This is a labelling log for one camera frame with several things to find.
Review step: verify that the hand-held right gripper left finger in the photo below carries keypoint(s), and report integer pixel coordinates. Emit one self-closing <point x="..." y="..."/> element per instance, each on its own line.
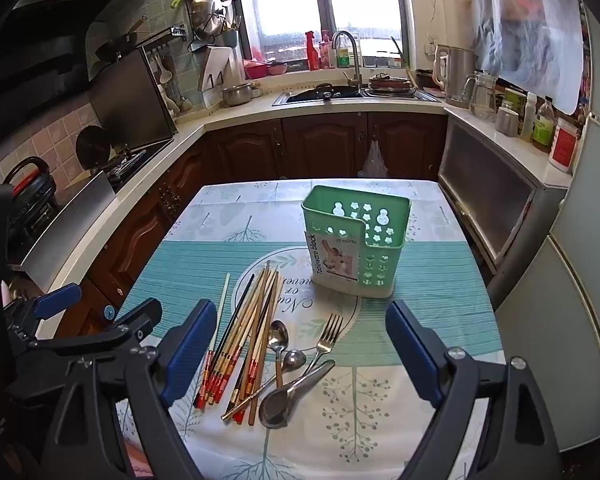
<point x="190" y="350"/>

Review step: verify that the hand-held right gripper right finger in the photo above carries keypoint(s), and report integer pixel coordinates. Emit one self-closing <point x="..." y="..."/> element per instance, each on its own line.
<point x="415" y="355"/>

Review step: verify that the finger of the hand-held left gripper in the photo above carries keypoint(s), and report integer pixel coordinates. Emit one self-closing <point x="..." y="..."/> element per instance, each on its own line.
<point x="140" y="317"/>
<point x="57" y="300"/>

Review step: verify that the pale red-banded chopstick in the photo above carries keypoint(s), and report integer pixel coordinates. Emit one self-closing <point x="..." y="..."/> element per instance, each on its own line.
<point x="223" y="300"/>

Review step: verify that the bunch of wooden chopsticks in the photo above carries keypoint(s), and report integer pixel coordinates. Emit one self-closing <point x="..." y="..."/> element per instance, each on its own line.
<point x="260" y="310"/>

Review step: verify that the long steel spoon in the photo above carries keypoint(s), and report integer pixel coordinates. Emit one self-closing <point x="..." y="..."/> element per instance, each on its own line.
<point x="279" y="334"/>

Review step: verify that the steel fork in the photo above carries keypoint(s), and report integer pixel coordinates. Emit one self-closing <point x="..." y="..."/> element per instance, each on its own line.
<point x="325" y="342"/>

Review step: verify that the large steel soup spoon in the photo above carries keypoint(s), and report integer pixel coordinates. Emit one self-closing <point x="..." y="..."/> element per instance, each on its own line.
<point x="275" y="407"/>

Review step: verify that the small steel spoon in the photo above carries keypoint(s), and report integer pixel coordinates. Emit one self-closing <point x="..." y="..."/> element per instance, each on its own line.
<point x="294" y="358"/>

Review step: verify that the green plastic utensil holder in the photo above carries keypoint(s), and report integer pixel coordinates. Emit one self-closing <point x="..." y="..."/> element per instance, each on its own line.
<point x="330" y="260"/>

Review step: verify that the blue round cabinet knob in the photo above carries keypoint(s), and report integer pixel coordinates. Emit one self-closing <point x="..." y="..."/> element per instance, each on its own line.
<point x="108" y="312"/>

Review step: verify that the stainless steel panel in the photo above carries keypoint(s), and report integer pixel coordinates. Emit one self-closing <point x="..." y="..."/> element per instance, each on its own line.
<point x="65" y="235"/>

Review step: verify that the leaf-printed teal tablecloth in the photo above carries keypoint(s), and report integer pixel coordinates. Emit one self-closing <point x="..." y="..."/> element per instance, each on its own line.
<point x="420" y="270"/>

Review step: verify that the gas stove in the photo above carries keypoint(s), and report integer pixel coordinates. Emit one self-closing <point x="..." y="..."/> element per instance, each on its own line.
<point x="130" y="160"/>

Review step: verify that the black round lid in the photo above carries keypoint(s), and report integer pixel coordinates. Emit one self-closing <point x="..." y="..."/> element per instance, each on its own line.
<point x="92" y="145"/>

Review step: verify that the grey refrigerator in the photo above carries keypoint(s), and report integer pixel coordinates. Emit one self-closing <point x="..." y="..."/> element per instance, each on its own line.
<point x="570" y="310"/>

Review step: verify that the steel-front cabinet appliance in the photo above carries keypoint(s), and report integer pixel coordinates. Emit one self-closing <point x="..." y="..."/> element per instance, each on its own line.
<point x="485" y="190"/>

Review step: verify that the white countertop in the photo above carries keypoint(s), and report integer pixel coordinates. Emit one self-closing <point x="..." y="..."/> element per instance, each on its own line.
<point x="190" y="130"/>

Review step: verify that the white plastic bag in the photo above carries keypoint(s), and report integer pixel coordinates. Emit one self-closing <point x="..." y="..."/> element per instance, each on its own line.
<point x="376" y="162"/>

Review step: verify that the dark stove splash guard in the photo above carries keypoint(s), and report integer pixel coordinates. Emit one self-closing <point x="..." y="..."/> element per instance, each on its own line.
<point x="130" y="100"/>

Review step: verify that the steel bowl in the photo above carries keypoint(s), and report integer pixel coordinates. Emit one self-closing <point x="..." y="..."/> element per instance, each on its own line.
<point x="237" y="95"/>

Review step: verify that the grey cup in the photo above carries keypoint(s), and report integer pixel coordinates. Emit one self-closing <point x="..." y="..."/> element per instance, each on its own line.
<point x="506" y="120"/>

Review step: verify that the red-label white jar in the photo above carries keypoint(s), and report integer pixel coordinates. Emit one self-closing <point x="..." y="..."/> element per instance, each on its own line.
<point x="562" y="145"/>

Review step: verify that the green-label bottle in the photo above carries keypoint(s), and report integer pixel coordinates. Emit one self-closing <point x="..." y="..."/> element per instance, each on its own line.
<point x="542" y="127"/>

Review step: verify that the white cutting board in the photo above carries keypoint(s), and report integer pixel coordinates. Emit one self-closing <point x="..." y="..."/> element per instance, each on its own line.
<point x="215" y="67"/>

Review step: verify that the black frying pan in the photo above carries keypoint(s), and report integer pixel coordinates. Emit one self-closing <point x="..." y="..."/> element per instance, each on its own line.
<point x="115" y="45"/>

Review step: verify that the white plastic bottle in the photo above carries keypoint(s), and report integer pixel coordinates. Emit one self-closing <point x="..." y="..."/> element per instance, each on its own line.
<point x="528" y="117"/>

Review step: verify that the glass pitcher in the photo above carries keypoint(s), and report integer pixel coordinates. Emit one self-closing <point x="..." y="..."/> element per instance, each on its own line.
<point x="482" y="97"/>

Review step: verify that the black range hood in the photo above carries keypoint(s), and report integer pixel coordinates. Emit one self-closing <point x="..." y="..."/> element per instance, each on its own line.
<point x="30" y="35"/>

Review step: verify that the stack of dirty dishes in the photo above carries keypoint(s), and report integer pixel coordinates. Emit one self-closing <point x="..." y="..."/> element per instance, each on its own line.
<point x="390" y="85"/>

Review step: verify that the steel kitchen sink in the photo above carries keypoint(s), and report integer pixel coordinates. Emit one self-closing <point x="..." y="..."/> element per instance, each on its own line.
<point x="300" y="97"/>

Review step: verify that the red plastic bowl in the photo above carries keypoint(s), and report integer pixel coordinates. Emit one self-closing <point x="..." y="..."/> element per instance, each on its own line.
<point x="256" y="68"/>

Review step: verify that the dark cooking pot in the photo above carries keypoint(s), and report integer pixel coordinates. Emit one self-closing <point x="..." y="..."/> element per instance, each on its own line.
<point x="425" y="80"/>

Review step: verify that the steel electric kettle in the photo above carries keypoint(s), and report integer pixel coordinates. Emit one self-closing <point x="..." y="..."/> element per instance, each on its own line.
<point x="457" y="77"/>

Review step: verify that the steel faucet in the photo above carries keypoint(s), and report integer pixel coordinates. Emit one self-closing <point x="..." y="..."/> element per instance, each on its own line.
<point x="354" y="60"/>

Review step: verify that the green dish soap bottle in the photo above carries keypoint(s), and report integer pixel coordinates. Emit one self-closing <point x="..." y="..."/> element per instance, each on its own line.
<point x="343" y="56"/>

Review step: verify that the hanging steel wok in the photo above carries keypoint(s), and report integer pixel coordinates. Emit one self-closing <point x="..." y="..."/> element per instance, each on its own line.
<point x="205" y="12"/>

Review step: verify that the pink bottle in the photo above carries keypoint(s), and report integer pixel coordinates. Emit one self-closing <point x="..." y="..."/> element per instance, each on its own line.
<point x="325" y="52"/>

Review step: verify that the red glass bottle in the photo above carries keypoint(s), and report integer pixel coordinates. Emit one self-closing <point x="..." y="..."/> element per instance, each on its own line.
<point x="312" y="52"/>

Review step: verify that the clear plastic sheet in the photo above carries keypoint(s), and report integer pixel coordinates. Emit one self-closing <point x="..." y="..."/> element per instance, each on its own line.
<point x="530" y="35"/>

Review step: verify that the kitchen window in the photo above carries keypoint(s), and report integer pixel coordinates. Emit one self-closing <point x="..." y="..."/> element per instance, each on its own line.
<point x="365" y="0"/>

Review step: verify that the wall utensil rail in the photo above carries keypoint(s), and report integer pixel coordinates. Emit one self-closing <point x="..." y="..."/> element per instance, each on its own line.
<point x="165" y="35"/>

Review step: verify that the white wall socket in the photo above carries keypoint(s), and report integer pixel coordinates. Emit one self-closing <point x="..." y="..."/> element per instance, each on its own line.
<point x="431" y="45"/>

